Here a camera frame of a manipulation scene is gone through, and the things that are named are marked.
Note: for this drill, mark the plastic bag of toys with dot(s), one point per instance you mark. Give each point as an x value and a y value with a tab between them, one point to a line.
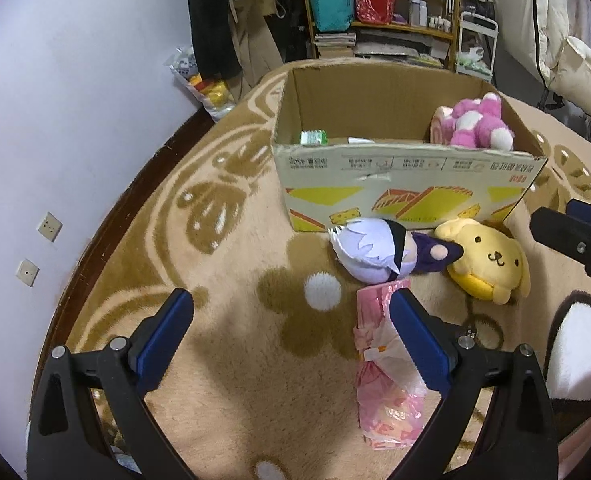
212	93

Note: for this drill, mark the wooden shelf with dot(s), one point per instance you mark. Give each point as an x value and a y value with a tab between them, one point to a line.
421	32

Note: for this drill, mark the stack of books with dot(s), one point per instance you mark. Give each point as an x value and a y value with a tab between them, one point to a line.
335	45

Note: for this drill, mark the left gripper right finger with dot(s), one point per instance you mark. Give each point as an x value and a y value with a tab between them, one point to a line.
517	439

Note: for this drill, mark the pink plush bear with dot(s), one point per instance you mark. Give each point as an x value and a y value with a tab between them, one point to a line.
472	123

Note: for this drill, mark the wall socket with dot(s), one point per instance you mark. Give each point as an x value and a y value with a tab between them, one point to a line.
27	272
50	227

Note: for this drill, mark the green tissue pack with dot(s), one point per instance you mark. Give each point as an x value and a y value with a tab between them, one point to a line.
313	137

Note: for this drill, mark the lower wall socket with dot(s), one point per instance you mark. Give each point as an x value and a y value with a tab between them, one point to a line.
27	272

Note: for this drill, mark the beige patterned carpet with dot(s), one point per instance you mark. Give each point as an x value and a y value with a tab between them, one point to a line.
263	385

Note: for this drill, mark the white rolling cart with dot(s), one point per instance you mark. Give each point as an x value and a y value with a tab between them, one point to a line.
476	46

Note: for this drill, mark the open cardboard box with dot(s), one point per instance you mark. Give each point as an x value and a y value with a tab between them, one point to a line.
379	161

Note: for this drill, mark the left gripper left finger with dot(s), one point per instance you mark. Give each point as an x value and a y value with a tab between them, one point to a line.
66	440

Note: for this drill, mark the yellow plush dog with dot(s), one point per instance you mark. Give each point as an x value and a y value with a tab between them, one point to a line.
493	266

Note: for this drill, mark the pink tissue pack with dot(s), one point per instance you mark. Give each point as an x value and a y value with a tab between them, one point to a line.
390	392

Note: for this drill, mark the purple haired plush doll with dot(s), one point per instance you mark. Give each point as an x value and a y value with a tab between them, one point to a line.
376	251

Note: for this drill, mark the cream folded mattress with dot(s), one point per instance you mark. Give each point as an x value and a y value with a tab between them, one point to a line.
550	39

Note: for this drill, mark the upper wall socket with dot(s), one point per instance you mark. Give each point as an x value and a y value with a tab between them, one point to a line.
50	227

